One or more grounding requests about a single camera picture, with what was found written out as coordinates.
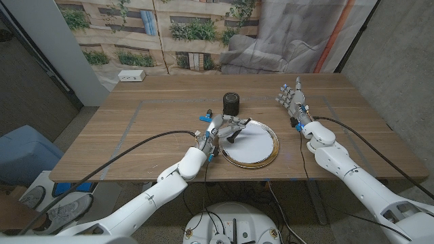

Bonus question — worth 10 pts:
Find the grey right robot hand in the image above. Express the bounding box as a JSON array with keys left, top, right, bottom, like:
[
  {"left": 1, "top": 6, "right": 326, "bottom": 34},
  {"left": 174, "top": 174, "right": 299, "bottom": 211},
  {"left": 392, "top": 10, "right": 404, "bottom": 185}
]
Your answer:
[{"left": 275, "top": 76, "right": 313, "bottom": 126}]

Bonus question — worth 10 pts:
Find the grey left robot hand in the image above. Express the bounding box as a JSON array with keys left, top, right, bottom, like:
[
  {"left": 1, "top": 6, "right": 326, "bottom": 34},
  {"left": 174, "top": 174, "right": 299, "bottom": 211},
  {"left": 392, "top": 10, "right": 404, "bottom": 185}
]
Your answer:
[{"left": 196, "top": 114, "right": 251, "bottom": 157}]

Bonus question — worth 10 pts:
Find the black cylindrical speaker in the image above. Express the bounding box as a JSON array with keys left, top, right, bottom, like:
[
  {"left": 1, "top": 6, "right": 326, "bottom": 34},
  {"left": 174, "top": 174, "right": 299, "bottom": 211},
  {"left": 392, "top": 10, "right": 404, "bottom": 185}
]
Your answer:
[{"left": 222, "top": 91, "right": 241, "bottom": 118}]

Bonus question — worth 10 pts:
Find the white plate with gold rim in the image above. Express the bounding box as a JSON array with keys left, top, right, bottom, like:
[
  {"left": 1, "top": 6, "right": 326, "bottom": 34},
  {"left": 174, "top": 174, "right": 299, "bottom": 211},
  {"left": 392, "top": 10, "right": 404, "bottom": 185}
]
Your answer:
[{"left": 218, "top": 119, "right": 280, "bottom": 169}]

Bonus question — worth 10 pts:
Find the blue and black clip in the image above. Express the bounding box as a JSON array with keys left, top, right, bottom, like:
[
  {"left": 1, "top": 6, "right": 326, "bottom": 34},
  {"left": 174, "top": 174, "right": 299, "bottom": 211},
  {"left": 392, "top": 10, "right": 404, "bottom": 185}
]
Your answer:
[{"left": 199, "top": 108, "right": 214, "bottom": 124}]

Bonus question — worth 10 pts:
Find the black backdrop stand pole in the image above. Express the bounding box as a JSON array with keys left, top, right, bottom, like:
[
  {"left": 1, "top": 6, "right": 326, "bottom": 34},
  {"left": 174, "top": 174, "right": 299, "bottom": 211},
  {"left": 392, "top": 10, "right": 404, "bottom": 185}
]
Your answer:
[{"left": 334, "top": 0, "right": 382, "bottom": 74}]

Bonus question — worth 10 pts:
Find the white robot torso base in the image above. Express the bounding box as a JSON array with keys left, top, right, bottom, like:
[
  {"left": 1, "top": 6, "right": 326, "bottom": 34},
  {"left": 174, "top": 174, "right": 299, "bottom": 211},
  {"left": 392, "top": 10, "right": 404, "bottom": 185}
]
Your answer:
[{"left": 182, "top": 201, "right": 282, "bottom": 244}]

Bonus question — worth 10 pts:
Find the printed fabric backdrop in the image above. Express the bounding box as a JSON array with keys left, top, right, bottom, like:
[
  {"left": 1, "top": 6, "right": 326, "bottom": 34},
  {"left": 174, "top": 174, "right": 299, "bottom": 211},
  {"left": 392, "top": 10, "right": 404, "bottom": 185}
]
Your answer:
[{"left": 54, "top": 0, "right": 379, "bottom": 92}]

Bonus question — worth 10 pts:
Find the white table leg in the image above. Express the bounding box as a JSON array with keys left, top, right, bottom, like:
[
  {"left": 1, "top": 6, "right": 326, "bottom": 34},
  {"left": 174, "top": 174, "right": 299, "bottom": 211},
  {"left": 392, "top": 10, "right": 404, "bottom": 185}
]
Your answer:
[
  {"left": 138, "top": 182, "right": 153, "bottom": 201},
  {"left": 307, "top": 179, "right": 328, "bottom": 226}
]

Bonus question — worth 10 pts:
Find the white power strip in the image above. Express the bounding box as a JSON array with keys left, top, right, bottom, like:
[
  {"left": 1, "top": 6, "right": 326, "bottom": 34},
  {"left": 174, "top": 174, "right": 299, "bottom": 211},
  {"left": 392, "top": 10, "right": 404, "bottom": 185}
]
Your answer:
[{"left": 117, "top": 69, "right": 146, "bottom": 83}]

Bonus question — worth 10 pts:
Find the grey sneaker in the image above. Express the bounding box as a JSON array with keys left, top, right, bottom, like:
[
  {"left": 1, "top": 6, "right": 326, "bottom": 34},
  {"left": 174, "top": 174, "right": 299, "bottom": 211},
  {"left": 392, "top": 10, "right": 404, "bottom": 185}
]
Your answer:
[
  {"left": 18, "top": 185, "right": 47, "bottom": 209},
  {"left": 33, "top": 193, "right": 94, "bottom": 236}
]

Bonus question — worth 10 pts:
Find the white robot body edge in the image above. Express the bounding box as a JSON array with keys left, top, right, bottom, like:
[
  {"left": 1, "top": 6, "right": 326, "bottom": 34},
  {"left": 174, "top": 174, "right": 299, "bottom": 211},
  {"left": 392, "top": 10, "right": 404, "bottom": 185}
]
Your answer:
[{"left": 0, "top": 234, "right": 138, "bottom": 244}]

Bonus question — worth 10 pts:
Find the blue plastic bin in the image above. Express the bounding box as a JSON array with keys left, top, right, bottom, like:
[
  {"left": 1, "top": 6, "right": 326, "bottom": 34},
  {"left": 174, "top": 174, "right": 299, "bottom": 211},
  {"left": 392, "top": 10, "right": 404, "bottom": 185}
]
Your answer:
[{"left": 0, "top": 125, "right": 65, "bottom": 186}]

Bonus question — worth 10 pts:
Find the person's leg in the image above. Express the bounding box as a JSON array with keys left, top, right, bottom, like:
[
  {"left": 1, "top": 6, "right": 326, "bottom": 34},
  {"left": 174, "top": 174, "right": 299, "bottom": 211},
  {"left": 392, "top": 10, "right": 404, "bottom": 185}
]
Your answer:
[{"left": 0, "top": 192, "right": 47, "bottom": 233}]

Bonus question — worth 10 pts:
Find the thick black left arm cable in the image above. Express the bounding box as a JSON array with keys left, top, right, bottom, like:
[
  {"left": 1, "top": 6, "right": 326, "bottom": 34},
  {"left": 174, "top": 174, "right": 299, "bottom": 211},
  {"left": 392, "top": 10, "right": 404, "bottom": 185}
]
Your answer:
[{"left": 18, "top": 130, "right": 197, "bottom": 235}]

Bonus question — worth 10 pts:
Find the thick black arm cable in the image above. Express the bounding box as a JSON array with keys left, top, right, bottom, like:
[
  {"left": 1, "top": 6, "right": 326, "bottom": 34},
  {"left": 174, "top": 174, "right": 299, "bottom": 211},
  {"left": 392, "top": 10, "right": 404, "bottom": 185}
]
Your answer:
[
  {"left": 18, "top": 130, "right": 197, "bottom": 235},
  {"left": 312, "top": 116, "right": 434, "bottom": 201}
]

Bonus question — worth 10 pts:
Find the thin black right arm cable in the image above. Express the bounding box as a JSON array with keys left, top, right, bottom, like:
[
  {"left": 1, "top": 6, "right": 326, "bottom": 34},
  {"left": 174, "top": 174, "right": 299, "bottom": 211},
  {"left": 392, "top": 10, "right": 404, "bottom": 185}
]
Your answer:
[{"left": 299, "top": 131, "right": 413, "bottom": 242}]

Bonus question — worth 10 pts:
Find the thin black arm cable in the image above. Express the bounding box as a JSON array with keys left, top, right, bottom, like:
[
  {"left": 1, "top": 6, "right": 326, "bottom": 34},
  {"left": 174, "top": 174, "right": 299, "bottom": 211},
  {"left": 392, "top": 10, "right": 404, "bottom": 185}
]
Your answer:
[
  {"left": 182, "top": 161, "right": 208, "bottom": 237},
  {"left": 299, "top": 131, "right": 413, "bottom": 242}
]

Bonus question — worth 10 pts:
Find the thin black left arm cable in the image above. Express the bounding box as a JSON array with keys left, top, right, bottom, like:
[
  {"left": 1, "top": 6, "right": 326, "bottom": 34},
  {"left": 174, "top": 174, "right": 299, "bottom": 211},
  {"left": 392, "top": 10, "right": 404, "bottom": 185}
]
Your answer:
[{"left": 182, "top": 161, "right": 208, "bottom": 237}]

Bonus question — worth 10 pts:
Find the grey floor cable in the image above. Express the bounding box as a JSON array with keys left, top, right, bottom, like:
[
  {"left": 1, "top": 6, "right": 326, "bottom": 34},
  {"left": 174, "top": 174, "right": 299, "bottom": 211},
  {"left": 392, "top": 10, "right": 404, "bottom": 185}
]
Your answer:
[{"left": 267, "top": 181, "right": 300, "bottom": 244}]

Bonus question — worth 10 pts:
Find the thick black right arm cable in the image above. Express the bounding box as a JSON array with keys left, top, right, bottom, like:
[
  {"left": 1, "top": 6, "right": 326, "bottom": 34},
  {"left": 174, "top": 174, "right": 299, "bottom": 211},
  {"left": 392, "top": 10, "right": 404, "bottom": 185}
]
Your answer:
[{"left": 312, "top": 116, "right": 434, "bottom": 201}]

